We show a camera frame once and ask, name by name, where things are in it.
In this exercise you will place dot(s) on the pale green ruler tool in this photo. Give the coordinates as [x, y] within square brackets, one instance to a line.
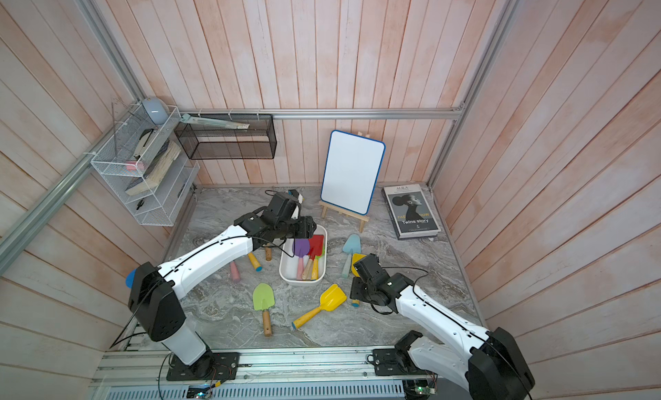
[199, 122]

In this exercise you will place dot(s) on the black wire basket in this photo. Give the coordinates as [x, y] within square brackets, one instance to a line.
[256, 143]

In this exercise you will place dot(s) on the white wire shelf rack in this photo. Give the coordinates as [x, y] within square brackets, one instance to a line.
[160, 207]

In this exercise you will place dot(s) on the white plastic storage box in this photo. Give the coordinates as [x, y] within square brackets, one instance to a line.
[289, 262]

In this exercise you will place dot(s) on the green trowel wooden handle front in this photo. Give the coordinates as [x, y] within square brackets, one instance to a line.
[263, 300]

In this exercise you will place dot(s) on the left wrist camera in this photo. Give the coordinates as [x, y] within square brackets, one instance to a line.
[297, 211]

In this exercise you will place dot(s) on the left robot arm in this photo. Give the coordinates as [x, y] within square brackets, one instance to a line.
[156, 292]

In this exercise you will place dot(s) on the grey Twins story book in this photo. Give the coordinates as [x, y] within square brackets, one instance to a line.
[410, 212]

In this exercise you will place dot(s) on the green trowel yellow handle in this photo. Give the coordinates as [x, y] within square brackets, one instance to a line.
[315, 270]

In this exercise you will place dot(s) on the red shovel wooden handle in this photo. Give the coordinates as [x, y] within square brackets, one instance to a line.
[316, 244]

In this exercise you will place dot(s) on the books on wire shelf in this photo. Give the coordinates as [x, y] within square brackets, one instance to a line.
[158, 167]

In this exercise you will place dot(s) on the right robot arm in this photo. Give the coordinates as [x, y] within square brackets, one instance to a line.
[488, 364]

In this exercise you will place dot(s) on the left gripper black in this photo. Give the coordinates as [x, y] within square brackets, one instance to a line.
[305, 227]

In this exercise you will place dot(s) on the light blue trowel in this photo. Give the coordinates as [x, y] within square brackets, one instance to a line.
[352, 246]

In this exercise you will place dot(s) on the all yellow plastic scoop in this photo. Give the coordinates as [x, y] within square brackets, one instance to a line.
[329, 301]

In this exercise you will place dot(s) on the wooden easel stand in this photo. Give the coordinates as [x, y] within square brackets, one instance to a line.
[363, 219]

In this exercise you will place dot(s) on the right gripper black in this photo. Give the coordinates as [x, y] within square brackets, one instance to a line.
[355, 287]

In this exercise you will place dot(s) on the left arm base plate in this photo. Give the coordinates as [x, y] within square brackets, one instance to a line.
[221, 367]

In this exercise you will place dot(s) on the whiteboard with blue frame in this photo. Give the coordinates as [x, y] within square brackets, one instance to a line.
[351, 173]

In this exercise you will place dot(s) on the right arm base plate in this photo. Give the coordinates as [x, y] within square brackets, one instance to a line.
[394, 362]

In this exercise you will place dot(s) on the blue lidded jar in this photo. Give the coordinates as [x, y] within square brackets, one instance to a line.
[130, 279]

